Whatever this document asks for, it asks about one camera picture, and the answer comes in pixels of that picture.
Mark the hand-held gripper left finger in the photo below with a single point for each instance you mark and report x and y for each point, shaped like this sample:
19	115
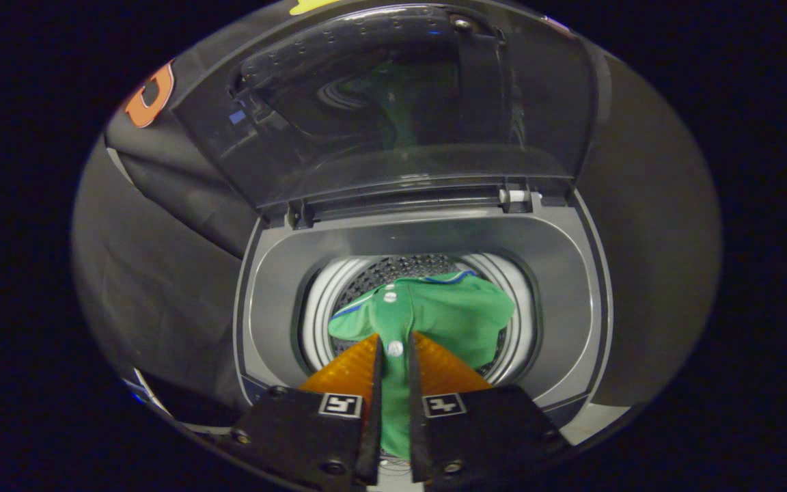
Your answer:
371	424

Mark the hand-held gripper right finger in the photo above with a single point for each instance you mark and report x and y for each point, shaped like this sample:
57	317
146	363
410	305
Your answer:
417	424

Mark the green polo shirt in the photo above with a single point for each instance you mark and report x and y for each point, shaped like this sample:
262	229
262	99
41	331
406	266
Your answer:
448	314

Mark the grey washing machine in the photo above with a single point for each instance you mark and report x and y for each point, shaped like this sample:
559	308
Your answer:
421	239

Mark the dark washing machine lid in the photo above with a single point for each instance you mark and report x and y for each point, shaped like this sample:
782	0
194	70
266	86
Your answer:
400	137

